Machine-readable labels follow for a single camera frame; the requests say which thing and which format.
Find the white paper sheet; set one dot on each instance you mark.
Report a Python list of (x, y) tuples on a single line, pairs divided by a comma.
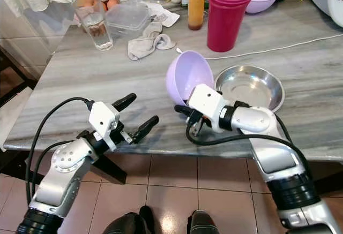
[(166, 15)]

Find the magenta plastic tumbler with lid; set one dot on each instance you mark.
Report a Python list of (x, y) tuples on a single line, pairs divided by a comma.
[(228, 25)]

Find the round steel plate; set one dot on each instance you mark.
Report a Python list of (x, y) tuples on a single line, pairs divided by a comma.
[(249, 87)]

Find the grey crumpled cloth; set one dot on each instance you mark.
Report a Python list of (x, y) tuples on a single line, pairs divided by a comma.
[(144, 45)]

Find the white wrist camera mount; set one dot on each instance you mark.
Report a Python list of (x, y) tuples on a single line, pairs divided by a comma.
[(104, 117), (206, 103)]

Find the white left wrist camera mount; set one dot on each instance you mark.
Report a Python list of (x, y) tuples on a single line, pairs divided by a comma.
[(104, 117)]

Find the black right robot leg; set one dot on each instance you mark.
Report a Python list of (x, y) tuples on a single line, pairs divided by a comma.
[(202, 224)]

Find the dark wooden chair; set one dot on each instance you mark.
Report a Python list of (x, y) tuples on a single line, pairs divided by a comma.
[(13, 73)]

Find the clear drinking glass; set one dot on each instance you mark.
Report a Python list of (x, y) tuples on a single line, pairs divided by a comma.
[(99, 30)]

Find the dark wooden table leg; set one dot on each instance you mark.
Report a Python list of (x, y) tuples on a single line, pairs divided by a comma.
[(332, 183), (110, 170)]

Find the orange sauce bottle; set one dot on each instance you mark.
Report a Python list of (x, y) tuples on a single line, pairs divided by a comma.
[(196, 4)]

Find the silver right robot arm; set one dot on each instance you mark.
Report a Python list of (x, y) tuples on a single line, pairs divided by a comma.
[(257, 120)]

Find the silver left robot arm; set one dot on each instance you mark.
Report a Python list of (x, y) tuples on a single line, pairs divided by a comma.
[(64, 175)]

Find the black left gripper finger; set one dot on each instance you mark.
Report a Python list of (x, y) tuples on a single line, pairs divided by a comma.
[(124, 101), (146, 129)]

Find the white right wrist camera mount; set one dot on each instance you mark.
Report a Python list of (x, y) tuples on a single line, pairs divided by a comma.
[(206, 103)]

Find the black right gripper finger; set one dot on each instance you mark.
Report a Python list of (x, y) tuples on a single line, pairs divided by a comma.
[(185, 111)]

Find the clear plastic food container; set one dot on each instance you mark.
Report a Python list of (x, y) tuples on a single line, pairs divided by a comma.
[(128, 19)]

